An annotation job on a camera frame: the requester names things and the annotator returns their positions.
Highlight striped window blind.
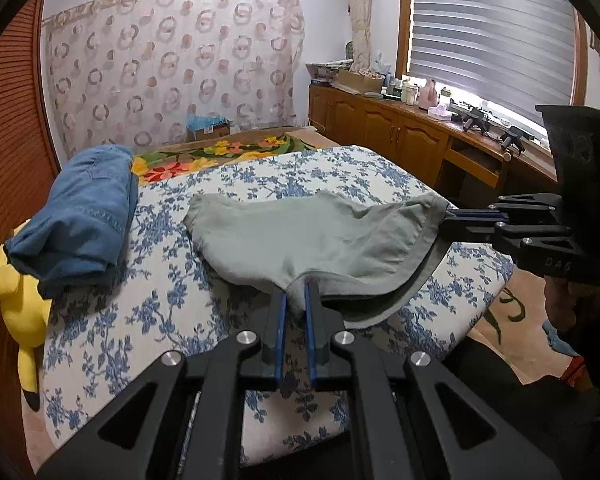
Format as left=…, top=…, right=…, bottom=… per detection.
left=410, top=0, right=581, bottom=126

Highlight wooden cabinet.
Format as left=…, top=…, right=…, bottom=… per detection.
left=307, top=82, right=561, bottom=201

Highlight pink bottle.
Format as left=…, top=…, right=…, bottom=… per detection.
left=419, top=79, right=437, bottom=111

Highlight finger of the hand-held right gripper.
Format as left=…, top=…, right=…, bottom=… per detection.
left=437, top=221, right=573, bottom=261
left=442, top=192, right=563, bottom=223

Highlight wooden window frame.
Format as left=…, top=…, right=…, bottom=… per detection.
left=399, top=0, right=590, bottom=111

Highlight printed flat box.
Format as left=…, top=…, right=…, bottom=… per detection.
left=306, top=61, right=353, bottom=84

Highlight grey pants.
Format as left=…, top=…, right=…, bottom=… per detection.
left=185, top=191, right=451, bottom=330

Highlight blue plastic bag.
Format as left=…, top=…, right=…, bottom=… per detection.
left=186, top=112, right=226, bottom=131

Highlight person's right hand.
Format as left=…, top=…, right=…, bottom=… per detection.
left=544, top=272, right=600, bottom=336

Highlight blue floral cloth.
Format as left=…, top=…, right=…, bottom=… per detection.
left=42, top=146, right=516, bottom=466

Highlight yellow plush toy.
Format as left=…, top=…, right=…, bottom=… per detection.
left=0, top=220, right=51, bottom=411

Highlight flowered blanket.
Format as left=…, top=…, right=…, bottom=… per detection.
left=130, top=127, right=586, bottom=386

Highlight folded blue jeans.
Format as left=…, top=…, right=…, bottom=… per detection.
left=5, top=145, right=140, bottom=298

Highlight wooden louvred wardrobe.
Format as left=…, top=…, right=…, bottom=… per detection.
left=0, top=0, right=61, bottom=480

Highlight circle-patterned curtain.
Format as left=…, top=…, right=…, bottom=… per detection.
left=42, top=0, right=306, bottom=158

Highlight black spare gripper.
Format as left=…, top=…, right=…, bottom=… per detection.
left=500, top=127, right=536, bottom=154
left=452, top=102, right=491, bottom=133

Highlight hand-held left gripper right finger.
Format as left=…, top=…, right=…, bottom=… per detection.
left=304, top=280, right=561, bottom=480

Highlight person's dark clothing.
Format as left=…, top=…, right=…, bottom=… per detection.
left=445, top=330, right=600, bottom=480

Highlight beige tied curtain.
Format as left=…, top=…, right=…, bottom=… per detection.
left=342, top=0, right=378, bottom=68

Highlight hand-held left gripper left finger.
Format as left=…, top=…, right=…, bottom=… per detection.
left=37, top=285, right=288, bottom=480

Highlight open cardboard box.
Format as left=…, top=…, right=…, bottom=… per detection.
left=336, top=69, right=383, bottom=95

